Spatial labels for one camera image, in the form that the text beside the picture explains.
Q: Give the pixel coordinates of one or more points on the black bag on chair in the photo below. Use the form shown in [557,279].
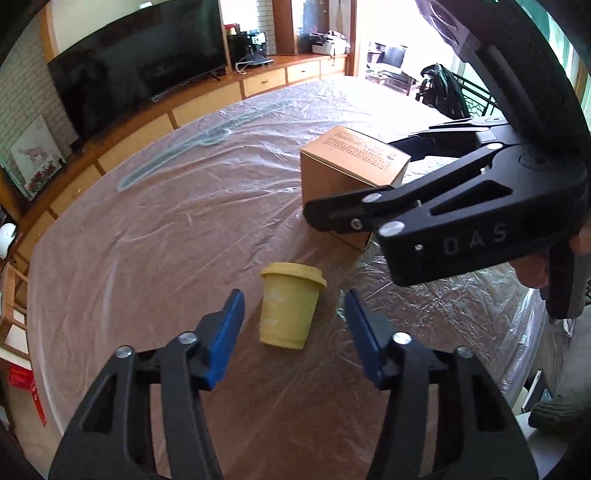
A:
[440,89]

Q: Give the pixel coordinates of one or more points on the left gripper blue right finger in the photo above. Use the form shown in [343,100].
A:
[372,335]

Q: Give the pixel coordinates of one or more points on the yellow lidded cup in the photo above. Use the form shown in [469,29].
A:
[290,295]

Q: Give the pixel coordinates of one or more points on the wooden tv cabinet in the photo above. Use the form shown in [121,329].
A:
[175,110]

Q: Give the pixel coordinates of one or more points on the person's right hand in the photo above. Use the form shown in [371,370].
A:
[532,270]

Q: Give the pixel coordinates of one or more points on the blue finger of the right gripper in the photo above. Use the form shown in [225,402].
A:
[452,139]
[359,211]

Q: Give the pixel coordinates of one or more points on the clear plastic table cover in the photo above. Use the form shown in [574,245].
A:
[162,239]

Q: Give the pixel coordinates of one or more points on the black coffee machine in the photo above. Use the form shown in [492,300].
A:
[247,49]

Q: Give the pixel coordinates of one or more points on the brown cardboard box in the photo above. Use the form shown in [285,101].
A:
[344,161]

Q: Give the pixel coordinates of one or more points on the white helmet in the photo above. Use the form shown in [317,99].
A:
[7,236]

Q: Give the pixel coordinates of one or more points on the small wooden side table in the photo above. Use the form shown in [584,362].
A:
[14,341]

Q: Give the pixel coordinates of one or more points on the black television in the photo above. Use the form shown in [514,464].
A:
[136,58]

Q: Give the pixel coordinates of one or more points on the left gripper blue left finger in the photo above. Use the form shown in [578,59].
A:
[218,334]

